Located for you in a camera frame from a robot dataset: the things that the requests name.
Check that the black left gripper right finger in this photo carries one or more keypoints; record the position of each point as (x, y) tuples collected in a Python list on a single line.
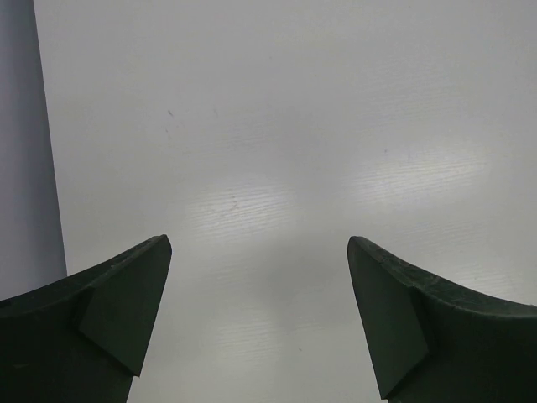
[(432, 340)]

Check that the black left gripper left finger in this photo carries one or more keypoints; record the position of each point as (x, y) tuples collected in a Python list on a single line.
[(84, 338)]

